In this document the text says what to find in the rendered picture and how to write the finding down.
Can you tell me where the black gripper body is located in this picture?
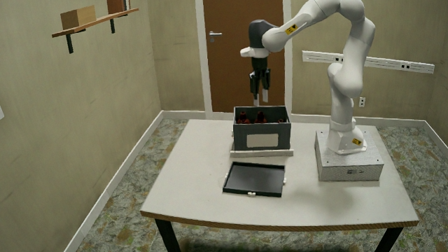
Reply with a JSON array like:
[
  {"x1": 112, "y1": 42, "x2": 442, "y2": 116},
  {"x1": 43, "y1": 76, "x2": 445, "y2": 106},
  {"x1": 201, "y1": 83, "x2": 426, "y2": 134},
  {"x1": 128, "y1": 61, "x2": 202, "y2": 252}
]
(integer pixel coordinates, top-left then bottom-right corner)
[{"x1": 251, "y1": 57, "x2": 267, "y2": 78}]

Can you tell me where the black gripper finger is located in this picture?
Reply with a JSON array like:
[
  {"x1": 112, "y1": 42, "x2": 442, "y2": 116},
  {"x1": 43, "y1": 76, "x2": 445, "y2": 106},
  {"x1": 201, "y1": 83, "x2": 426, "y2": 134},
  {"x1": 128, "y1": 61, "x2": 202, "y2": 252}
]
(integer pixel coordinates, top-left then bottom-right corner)
[
  {"x1": 261, "y1": 68, "x2": 271, "y2": 102},
  {"x1": 248, "y1": 71, "x2": 262, "y2": 106}
]

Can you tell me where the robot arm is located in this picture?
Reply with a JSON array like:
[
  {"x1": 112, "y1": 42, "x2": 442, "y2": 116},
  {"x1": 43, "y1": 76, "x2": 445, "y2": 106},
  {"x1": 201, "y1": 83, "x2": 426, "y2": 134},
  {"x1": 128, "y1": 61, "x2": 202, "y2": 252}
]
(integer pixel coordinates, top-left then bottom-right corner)
[{"x1": 240, "y1": 0, "x2": 375, "y2": 155}]

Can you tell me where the dark grey crate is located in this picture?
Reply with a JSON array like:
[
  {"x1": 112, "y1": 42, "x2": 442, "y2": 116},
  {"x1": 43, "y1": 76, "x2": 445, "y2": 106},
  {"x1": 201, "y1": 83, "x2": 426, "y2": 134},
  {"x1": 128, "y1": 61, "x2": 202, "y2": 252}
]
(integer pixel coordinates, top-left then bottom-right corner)
[{"x1": 233, "y1": 106, "x2": 291, "y2": 151}]

